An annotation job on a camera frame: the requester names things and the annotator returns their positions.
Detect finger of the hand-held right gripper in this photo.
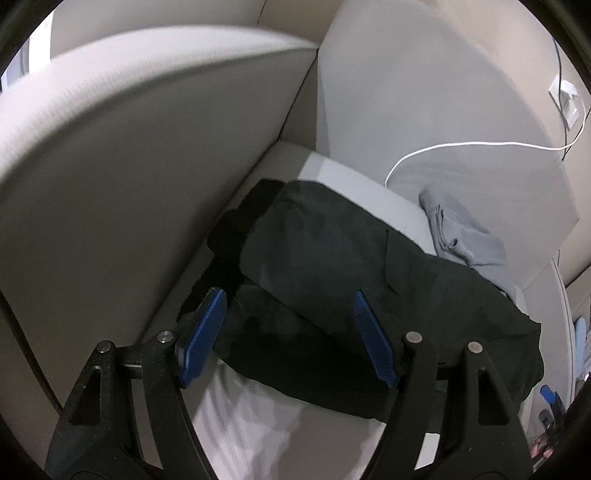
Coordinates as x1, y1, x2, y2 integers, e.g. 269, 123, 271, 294
538, 384, 562, 444

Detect black pants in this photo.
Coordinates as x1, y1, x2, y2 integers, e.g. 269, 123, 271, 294
178, 179, 544, 422

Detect thin white cable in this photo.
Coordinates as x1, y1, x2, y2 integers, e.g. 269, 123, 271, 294
385, 76, 587, 188

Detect white wall socket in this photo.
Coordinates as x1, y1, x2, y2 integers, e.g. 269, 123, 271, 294
549, 78, 581, 130

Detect beige sofa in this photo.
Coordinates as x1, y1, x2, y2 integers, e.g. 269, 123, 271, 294
0, 34, 578, 480

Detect grey sofa back cushion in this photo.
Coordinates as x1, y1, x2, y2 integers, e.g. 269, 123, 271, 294
316, 0, 581, 287

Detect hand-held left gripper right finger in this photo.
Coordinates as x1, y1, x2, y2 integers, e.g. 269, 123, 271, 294
353, 290, 536, 480

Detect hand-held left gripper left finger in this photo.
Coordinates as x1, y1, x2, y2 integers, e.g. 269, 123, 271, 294
44, 287, 228, 480

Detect grey sweatpants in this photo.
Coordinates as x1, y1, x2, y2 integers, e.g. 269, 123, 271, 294
418, 185, 518, 298

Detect light blue cloth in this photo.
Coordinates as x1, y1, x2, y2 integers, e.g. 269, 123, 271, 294
574, 318, 590, 377

